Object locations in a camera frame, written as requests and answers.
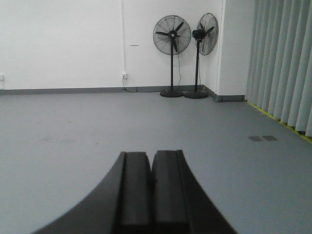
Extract grey vertical blinds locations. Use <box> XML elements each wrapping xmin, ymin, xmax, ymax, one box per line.
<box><xmin>246</xmin><ymin>0</ymin><xmax>312</xmax><ymax>138</ymax></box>

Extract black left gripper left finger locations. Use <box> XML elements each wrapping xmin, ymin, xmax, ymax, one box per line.
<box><xmin>36</xmin><ymin>152</ymin><xmax>151</xmax><ymax>234</ymax></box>

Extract black pedestal fan right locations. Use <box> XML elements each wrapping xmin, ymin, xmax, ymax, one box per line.
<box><xmin>184</xmin><ymin>13</ymin><xmax>219</xmax><ymax>99</ymax></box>

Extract grey floor outlet cover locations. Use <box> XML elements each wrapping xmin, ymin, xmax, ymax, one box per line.
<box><xmin>248</xmin><ymin>136</ymin><xmax>278</xmax><ymax>142</ymax></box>

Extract black pedestal fan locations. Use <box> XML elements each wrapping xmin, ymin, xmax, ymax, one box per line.
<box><xmin>153</xmin><ymin>15</ymin><xmax>191</xmax><ymax>98</ymax></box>
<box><xmin>184</xmin><ymin>13</ymin><xmax>219</xmax><ymax>99</ymax></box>

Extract black pedestal fan left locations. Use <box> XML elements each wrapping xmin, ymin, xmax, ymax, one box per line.
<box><xmin>153</xmin><ymin>15</ymin><xmax>191</xmax><ymax>98</ymax></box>

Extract black fan power cable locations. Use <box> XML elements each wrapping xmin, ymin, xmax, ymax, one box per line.
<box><xmin>121</xmin><ymin>52</ymin><xmax>182</xmax><ymax>93</ymax></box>

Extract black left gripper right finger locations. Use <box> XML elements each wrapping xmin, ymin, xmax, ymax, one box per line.
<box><xmin>152</xmin><ymin>150</ymin><xmax>236</xmax><ymax>234</ymax></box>

